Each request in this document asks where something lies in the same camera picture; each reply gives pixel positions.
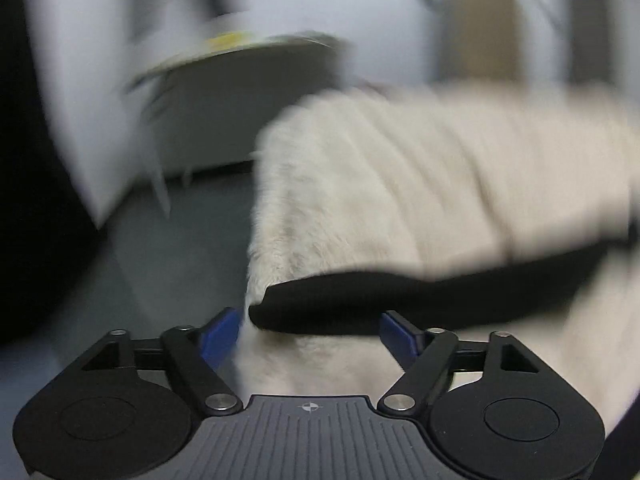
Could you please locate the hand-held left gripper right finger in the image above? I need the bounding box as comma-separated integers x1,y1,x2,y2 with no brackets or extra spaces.
377,310,540,416

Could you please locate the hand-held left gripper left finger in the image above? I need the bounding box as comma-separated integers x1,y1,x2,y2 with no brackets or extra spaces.
82,308,243,416

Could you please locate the blue and black garment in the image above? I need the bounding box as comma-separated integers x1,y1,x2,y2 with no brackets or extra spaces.
248,240,621,336

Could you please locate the cream fluffy blanket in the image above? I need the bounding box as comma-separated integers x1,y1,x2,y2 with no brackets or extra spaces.
235,80,640,461

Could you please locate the folding desk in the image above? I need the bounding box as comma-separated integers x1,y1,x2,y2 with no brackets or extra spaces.
125,30,351,211

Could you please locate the black curtain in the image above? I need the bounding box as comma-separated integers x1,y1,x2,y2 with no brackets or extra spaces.
0,0,106,346

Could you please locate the yellow box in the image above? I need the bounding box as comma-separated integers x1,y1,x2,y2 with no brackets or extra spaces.
207,32,256,51

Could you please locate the beige cabinet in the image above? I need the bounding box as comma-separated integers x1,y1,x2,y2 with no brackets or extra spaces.
440,0,523,83

